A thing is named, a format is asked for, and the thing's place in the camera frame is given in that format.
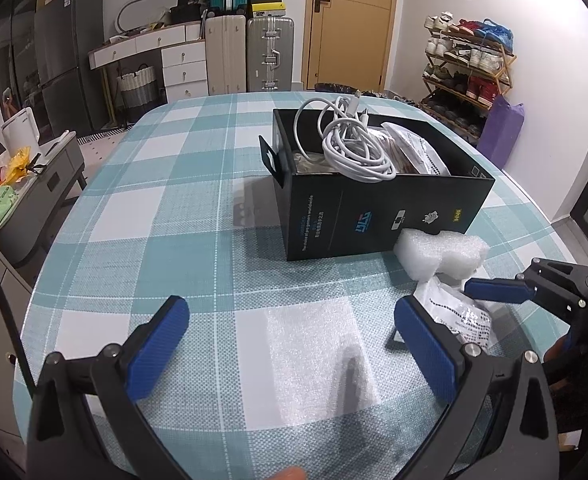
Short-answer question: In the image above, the purple bag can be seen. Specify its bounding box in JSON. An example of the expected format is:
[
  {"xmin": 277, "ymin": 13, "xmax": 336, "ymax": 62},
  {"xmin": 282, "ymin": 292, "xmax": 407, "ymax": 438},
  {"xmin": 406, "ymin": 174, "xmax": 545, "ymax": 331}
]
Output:
[{"xmin": 477, "ymin": 96, "xmax": 525, "ymax": 169}]

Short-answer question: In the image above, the white drawer desk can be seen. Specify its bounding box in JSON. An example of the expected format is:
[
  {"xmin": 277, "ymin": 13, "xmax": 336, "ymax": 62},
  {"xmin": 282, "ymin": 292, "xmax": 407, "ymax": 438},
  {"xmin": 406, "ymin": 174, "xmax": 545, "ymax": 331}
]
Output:
[{"xmin": 88, "ymin": 22, "xmax": 208, "ymax": 125}]

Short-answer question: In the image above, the bagged striped white rope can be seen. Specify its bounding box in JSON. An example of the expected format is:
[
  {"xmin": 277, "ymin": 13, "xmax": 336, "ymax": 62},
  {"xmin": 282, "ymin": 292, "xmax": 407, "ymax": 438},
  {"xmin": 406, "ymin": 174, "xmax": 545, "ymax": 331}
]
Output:
[{"xmin": 373, "ymin": 120, "xmax": 452, "ymax": 177}]

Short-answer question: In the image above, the wooden shoe rack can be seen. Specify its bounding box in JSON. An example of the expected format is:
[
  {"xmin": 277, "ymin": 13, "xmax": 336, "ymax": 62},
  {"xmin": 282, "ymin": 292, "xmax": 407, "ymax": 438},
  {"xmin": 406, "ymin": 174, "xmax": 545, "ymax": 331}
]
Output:
[{"xmin": 420, "ymin": 12, "xmax": 516, "ymax": 145}]

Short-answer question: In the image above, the white charging cable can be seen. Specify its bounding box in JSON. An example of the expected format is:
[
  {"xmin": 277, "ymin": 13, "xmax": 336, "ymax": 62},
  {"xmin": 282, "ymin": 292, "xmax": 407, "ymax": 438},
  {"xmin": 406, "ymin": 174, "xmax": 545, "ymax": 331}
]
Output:
[{"xmin": 293, "ymin": 88, "xmax": 399, "ymax": 186}]

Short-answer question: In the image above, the white foam wrap roll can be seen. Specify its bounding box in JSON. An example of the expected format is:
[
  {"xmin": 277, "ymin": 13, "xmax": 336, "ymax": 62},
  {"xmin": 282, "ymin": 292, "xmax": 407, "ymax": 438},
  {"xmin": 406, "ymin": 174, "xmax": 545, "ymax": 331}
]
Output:
[{"xmin": 394, "ymin": 229, "xmax": 489, "ymax": 282}]

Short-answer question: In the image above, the beige suitcase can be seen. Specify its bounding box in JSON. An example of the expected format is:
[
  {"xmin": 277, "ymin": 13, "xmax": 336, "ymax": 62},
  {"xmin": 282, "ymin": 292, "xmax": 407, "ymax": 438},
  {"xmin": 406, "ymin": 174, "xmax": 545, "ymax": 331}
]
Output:
[{"xmin": 205, "ymin": 15, "xmax": 246, "ymax": 96}]

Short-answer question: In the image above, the striped laundry basket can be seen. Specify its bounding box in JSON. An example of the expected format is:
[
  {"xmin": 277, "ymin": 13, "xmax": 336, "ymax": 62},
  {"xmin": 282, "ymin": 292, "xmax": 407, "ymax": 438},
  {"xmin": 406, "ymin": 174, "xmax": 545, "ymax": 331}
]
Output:
[{"xmin": 117, "ymin": 64, "xmax": 158, "ymax": 110}]

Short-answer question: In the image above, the black tote bag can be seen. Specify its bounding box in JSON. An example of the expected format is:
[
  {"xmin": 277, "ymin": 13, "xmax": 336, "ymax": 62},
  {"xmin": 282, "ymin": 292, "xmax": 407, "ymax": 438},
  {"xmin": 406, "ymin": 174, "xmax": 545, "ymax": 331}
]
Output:
[{"xmin": 169, "ymin": 0, "xmax": 202, "ymax": 24}]

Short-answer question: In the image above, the plaid teal tablecloth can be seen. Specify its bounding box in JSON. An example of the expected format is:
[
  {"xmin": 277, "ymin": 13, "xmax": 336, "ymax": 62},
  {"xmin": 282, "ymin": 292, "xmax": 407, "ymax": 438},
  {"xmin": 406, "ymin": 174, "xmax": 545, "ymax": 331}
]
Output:
[{"xmin": 12, "ymin": 90, "xmax": 582, "ymax": 480}]

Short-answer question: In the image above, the black cardboard box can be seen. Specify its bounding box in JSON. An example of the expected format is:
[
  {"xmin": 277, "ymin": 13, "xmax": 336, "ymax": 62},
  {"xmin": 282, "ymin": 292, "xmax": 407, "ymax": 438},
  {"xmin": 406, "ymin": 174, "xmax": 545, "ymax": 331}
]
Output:
[{"xmin": 259, "ymin": 108, "xmax": 494, "ymax": 261}]

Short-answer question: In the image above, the grey side cabinet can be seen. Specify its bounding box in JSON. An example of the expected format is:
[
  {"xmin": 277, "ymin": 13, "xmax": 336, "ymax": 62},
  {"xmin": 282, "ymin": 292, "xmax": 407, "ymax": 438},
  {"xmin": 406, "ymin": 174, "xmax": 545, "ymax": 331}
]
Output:
[{"xmin": 0, "ymin": 131, "xmax": 87, "ymax": 266}]

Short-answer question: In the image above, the person's left hand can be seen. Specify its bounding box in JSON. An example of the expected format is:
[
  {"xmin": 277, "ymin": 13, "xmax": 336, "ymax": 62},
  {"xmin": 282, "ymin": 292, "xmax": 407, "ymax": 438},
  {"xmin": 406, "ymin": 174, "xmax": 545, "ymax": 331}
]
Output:
[{"xmin": 268, "ymin": 466, "xmax": 307, "ymax": 480}]

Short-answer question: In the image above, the white medicine sachet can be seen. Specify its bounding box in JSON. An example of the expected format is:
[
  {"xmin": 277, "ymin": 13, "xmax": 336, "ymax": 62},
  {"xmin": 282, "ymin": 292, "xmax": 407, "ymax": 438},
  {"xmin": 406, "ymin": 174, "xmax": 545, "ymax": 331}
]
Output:
[{"xmin": 413, "ymin": 274, "xmax": 499, "ymax": 350}]

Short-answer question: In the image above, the silver suitcase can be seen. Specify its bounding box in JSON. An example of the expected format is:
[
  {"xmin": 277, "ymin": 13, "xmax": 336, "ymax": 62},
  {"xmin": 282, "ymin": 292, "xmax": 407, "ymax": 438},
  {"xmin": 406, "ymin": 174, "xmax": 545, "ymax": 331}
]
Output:
[{"xmin": 246, "ymin": 16, "xmax": 295, "ymax": 92}]

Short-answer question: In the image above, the dark grey refrigerator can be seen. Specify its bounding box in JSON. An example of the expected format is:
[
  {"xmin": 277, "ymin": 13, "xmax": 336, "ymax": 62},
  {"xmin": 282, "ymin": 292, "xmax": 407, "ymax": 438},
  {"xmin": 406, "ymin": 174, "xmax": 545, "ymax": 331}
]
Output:
[{"xmin": 35, "ymin": 0, "xmax": 108, "ymax": 136}]

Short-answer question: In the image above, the wooden door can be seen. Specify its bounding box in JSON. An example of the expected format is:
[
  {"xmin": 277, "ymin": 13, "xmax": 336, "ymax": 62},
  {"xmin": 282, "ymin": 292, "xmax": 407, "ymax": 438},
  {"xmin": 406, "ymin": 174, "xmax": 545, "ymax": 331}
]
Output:
[{"xmin": 301, "ymin": 0, "xmax": 397, "ymax": 91}]

